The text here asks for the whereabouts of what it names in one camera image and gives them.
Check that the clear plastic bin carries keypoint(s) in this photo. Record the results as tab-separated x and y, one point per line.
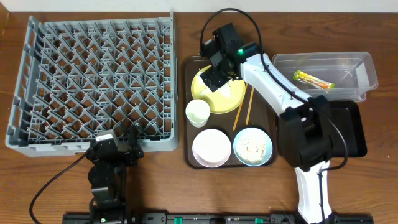
352	73

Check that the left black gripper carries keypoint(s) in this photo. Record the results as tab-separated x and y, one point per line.
125	151

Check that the white pink bowl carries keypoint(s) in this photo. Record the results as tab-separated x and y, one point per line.
211	148

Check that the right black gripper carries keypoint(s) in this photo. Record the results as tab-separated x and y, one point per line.
210	76

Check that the wooden chopstick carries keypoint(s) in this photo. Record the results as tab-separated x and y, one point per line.
239	110
249	106

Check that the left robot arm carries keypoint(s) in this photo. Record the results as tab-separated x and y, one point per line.
108	176

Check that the white paper napkin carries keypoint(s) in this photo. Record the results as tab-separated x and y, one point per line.
199	89

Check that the white paper cup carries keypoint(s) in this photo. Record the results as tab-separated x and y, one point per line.
197	112

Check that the black waste tray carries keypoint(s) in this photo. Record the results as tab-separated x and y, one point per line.
347	118

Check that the yellow plate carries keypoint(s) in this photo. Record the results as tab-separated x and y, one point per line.
220	105

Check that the grey plastic dish rack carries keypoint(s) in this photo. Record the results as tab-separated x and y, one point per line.
77	79

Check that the rice food waste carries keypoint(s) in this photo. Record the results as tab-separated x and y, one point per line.
251	150

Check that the green orange snack wrapper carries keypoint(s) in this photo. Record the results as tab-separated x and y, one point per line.
314	81

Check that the light blue bowl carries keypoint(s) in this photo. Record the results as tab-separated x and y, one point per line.
255	133

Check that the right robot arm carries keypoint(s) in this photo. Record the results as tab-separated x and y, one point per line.
305	132

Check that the brown serving tray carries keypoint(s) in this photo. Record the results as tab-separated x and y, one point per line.
262	115

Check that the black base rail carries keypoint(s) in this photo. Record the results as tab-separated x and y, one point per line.
161	218

